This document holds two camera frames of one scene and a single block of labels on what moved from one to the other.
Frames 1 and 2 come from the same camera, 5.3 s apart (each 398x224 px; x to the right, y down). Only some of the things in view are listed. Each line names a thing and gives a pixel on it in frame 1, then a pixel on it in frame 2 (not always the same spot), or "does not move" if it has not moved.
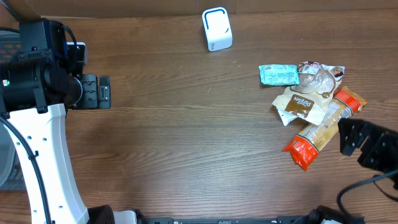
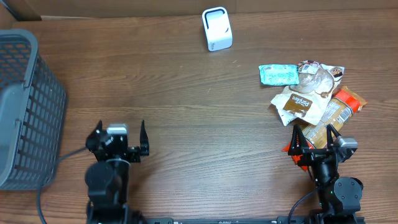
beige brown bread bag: [310, 99] does not move
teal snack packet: [278, 74] does not move
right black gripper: [353, 134] → [312, 154]
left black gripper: [91, 81] → [136, 152]
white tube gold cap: [286, 116] does not move
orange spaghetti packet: [305, 148] does not move
